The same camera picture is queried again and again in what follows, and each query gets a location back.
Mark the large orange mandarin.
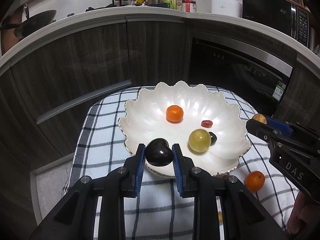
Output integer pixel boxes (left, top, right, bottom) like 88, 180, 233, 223
245, 171, 265, 193

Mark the small orange mandarin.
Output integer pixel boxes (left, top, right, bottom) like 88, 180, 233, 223
166, 105, 184, 123

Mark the person's right hand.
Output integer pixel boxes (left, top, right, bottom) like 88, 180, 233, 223
286, 191, 319, 235

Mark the large green grape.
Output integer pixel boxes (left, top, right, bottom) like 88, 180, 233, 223
188, 128, 211, 153

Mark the blue checked white cloth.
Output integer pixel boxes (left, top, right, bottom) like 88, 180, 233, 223
67, 87, 298, 239

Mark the small dark grape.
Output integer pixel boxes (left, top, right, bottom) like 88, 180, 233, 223
209, 131, 217, 146

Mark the built-in black oven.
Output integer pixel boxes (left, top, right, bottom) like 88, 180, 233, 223
188, 32, 293, 116

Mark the white scalloped bowl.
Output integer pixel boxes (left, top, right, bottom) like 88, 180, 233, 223
118, 81, 251, 176

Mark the black microwave oven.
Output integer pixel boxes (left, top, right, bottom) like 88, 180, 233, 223
242, 0, 309, 46

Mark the white rice cooker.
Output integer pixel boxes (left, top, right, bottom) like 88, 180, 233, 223
211, 0, 242, 18

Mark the green plastic cup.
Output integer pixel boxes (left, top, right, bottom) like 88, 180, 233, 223
163, 0, 175, 9

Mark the black stove grate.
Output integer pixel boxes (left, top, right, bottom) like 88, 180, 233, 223
85, 4, 114, 12

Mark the black wok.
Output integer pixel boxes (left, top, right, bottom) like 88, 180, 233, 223
1, 10, 56, 40

